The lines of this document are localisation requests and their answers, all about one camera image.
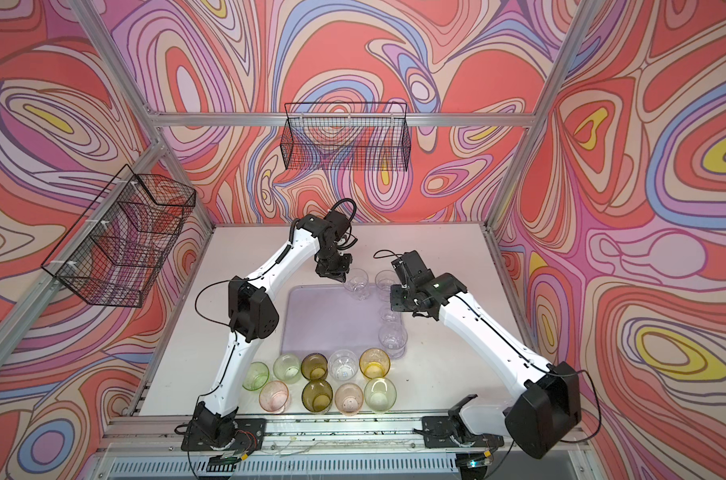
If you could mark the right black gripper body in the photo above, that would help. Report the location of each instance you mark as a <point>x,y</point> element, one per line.
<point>401,298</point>

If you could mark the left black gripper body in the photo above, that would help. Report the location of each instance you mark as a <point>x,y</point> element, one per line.
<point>334,265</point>

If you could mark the small clear glass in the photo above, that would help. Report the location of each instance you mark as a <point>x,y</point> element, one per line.
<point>387,315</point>

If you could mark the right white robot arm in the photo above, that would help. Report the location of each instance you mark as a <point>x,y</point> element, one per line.
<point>544,399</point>

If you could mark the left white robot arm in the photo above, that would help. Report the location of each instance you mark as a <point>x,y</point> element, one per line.
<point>253,316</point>

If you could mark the lavender plastic tray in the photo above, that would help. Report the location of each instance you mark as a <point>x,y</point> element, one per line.
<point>325,318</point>

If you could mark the yellow glass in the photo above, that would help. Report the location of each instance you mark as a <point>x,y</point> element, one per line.
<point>374,363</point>

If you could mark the pale green glass front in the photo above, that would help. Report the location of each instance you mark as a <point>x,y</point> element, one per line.
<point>380,394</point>

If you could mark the peach pink glass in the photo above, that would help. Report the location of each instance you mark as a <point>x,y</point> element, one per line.
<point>349,399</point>

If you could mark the dark olive glass back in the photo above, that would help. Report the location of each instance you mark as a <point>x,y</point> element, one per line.
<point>314,367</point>

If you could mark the dark olive glass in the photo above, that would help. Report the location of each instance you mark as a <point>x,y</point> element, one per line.
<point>314,367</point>
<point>317,396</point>

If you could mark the light green glass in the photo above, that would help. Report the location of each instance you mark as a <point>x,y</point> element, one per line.
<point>287,368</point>

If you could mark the dark olive glass front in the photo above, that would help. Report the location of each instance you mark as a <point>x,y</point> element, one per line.
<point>317,396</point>

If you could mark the green glass far left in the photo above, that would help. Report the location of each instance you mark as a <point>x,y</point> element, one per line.
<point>257,375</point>

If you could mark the pink glass left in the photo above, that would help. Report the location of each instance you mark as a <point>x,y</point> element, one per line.
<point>274,397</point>

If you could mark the black wire basket back wall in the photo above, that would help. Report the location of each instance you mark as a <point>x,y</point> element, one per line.
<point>346,136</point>

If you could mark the black wire basket wall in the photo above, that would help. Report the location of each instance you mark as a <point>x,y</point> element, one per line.
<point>125,247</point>
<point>346,136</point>

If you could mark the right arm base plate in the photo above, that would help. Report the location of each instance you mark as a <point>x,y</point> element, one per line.
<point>448,432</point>

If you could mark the aluminium front rail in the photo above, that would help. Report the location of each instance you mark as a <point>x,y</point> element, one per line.
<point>283,436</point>

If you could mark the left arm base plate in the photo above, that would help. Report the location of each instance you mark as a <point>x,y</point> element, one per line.
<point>216,434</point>

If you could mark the black wire basket left wall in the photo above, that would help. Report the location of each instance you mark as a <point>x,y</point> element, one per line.
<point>125,247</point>

